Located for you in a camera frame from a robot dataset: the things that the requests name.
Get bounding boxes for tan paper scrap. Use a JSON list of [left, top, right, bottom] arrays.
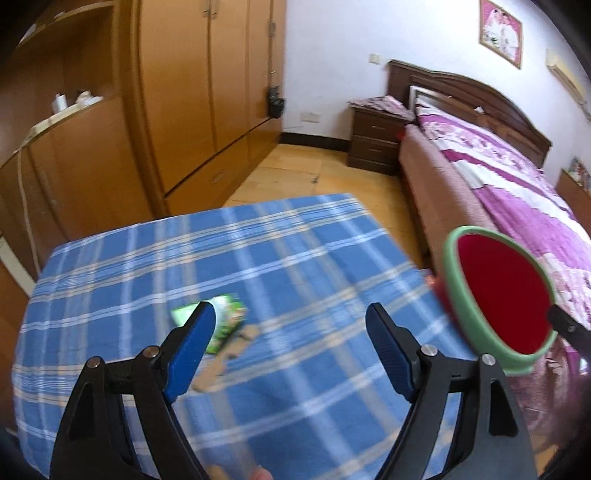
[[191, 355, 229, 394], [222, 324, 259, 363]]

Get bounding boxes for books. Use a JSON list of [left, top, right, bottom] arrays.
[[568, 157, 591, 190]]

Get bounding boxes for pink folded cloth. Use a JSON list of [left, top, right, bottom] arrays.
[[347, 95, 415, 123]]

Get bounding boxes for black bag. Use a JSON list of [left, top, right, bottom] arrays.
[[268, 85, 286, 118]]

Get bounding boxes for purple floral bedspread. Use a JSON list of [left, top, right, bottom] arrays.
[[413, 95, 591, 324]]

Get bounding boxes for dark wooden nightstand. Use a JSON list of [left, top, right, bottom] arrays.
[[347, 104, 414, 176]]

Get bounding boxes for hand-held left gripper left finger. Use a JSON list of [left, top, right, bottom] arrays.
[[50, 301, 218, 480]]

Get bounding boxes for framed wall picture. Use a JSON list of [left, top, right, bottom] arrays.
[[479, 0, 524, 70]]

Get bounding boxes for light wooden dresser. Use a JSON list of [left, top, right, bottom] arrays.
[[555, 168, 591, 222]]

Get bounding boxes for dark wooden bed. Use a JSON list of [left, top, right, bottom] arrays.
[[387, 59, 591, 324]]

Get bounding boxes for blue plaid tablecloth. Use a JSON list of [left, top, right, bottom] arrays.
[[11, 194, 467, 480]]

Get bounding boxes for white cable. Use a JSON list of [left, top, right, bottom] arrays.
[[17, 124, 43, 273]]

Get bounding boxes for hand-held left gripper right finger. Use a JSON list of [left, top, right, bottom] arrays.
[[365, 302, 539, 480]]

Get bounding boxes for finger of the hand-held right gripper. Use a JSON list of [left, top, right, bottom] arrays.
[[547, 305, 591, 361]]

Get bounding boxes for wooden wardrobe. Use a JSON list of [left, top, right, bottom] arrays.
[[0, 0, 287, 296]]

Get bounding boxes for green snack packet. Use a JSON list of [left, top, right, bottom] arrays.
[[171, 293, 247, 355]]

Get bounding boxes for wall air conditioner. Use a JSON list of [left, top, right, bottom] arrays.
[[546, 48, 587, 100]]

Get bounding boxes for red bin with green rim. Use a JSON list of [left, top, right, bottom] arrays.
[[442, 225, 558, 377]]

